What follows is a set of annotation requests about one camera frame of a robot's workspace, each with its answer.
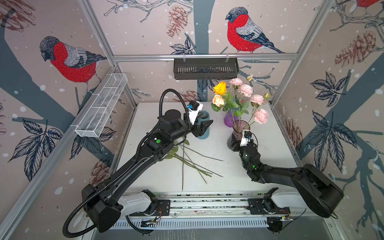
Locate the blue purple glass vase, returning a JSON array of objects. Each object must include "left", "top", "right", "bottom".
[{"left": 224, "top": 109, "right": 240, "bottom": 128}]

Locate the pink grey glass vase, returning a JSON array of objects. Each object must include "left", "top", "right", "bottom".
[{"left": 227, "top": 120, "right": 250, "bottom": 152}]

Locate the cream peach artificial rose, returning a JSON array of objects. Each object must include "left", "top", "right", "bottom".
[{"left": 211, "top": 95, "right": 235, "bottom": 115}]

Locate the pink peony spray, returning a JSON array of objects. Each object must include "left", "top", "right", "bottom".
[
  {"left": 227, "top": 78, "right": 254, "bottom": 124},
  {"left": 248, "top": 93, "right": 271, "bottom": 126}
]

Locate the orange artificial rose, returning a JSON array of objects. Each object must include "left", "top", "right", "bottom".
[{"left": 212, "top": 81, "right": 241, "bottom": 127}]

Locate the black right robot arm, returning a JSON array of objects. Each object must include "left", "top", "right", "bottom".
[{"left": 239, "top": 140, "right": 344, "bottom": 218}]

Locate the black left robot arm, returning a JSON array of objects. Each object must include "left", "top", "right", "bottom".
[{"left": 63, "top": 110, "right": 213, "bottom": 238}]

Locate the teal ceramic vase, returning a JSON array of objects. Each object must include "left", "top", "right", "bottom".
[{"left": 196, "top": 110, "right": 211, "bottom": 140}]

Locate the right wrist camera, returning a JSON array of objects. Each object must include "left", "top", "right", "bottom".
[{"left": 240, "top": 130, "right": 252, "bottom": 147}]

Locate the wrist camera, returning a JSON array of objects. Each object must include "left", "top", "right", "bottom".
[
  {"left": 240, "top": 130, "right": 252, "bottom": 147},
  {"left": 188, "top": 100, "right": 204, "bottom": 125}
]

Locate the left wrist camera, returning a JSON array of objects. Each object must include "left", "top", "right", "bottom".
[{"left": 188, "top": 100, "right": 204, "bottom": 125}]

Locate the black hanging wire basket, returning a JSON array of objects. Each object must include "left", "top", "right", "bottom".
[{"left": 174, "top": 58, "right": 239, "bottom": 80}]

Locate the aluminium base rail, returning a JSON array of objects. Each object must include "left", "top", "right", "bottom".
[{"left": 99, "top": 188, "right": 317, "bottom": 233}]

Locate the white wire mesh shelf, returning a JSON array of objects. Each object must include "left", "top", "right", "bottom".
[{"left": 75, "top": 73, "right": 128, "bottom": 138}]

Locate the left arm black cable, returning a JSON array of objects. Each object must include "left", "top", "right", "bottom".
[{"left": 62, "top": 88, "right": 190, "bottom": 238}]

